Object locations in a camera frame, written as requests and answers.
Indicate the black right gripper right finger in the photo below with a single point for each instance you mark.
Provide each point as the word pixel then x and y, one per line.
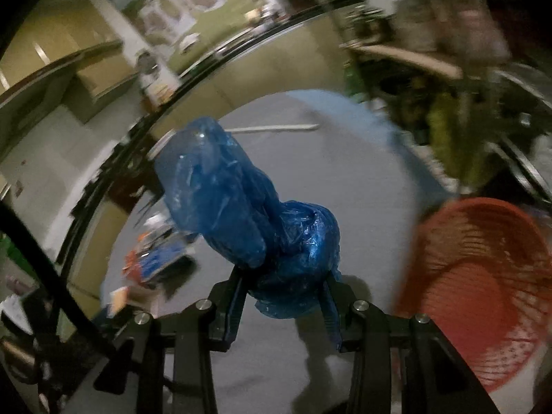
pixel 336 301

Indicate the grey table cloth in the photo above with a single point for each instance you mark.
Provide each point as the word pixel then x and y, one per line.
pixel 292 185

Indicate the waterfall landscape poster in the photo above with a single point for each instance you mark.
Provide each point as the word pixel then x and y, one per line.
pixel 181 31

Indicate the blue foil carton box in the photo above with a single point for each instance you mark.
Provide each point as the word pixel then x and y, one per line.
pixel 159 245

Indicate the white thin rod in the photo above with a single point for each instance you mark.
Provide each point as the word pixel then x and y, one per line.
pixel 274 128

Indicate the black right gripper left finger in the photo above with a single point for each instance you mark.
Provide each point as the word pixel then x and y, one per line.
pixel 228 298

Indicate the blue plastic bag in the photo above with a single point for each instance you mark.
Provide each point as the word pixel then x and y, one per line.
pixel 213 189

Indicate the red plastic mesh basket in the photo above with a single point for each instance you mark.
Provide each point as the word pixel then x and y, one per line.
pixel 481 269

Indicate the metal storage rack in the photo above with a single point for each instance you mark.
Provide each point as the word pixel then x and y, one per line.
pixel 471 105

